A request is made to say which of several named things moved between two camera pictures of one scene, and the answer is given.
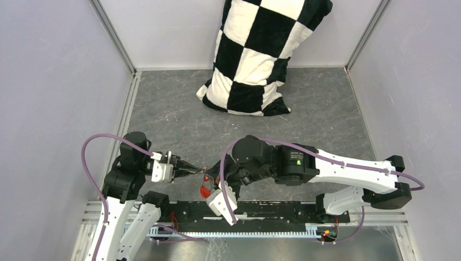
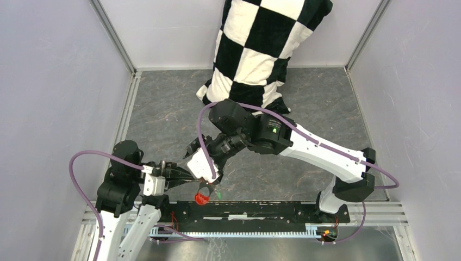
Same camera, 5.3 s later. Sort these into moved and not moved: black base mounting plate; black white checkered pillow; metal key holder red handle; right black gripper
Moved: metal key holder red handle; right black gripper
Not moved: black white checkered pillow; black base mounting plate
